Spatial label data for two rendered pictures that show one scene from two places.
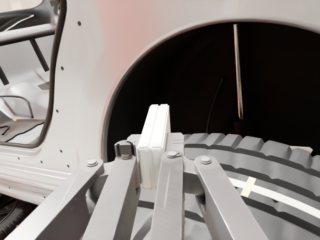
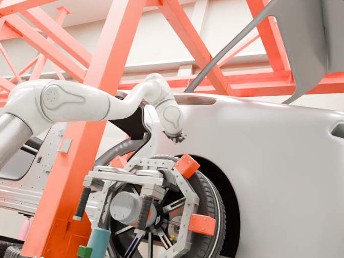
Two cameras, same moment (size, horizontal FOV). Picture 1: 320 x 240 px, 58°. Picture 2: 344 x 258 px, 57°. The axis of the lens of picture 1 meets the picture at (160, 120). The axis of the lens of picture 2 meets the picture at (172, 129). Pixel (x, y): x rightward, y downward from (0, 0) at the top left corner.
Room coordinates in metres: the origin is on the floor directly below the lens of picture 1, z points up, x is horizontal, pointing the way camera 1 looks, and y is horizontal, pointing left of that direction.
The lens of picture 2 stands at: (-1.45, 0.10, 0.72)
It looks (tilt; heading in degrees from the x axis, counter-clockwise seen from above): 20 degrees up; 358
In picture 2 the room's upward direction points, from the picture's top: 13 degrees clockwise
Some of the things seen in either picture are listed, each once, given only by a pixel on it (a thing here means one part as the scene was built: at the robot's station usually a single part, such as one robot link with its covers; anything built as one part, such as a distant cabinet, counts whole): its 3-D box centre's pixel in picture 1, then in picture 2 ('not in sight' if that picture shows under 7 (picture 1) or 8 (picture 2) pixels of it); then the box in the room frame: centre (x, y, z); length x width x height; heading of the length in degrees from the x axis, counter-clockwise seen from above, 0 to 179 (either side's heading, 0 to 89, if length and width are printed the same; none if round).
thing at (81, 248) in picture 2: not in sight; (84, 252); (-0.11, 0.27, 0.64); 0.04 x 0.04 x 0.04; 55
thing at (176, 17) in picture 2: not in sight; (206, 76); (1.57, -0.25, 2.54); 2.58 x 0.12 x 0.42; 145
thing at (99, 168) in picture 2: not in sight; (122, 168); (0.10, 0.24, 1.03); 0.19 x 0.18 x 0.11; 145
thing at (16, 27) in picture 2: not in sight; (80, 86); (2.69, 1.33, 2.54); 2.58 x 0.12 x 0.42; 145
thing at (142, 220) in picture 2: not in sight; (144, 214); (-0.15, 0.08, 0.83); 0.04 x 0.04 x 0.16
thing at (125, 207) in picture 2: not in sight; (134, 210); (0.08, 0.13, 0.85); 0.21 x 0.14 x 0.14; 145
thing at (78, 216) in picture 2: not in sight; (82, 202); (0.05, 0.36, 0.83); 0.04 x 0.04 x 0.16
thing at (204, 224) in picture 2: not in sight; (201, 224); (-0.04, -0.18, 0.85); 0.09 x 0.08 x 0.07; 55
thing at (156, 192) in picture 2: not in sight; (153, 191); (-0.12, 0.06, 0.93); 0.09 x 0.05 x 0.05; 145
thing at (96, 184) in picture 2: not in sight; (93, 183); (0.07, 0.34, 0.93); 0.09 x 0.05 x 0.05; 145
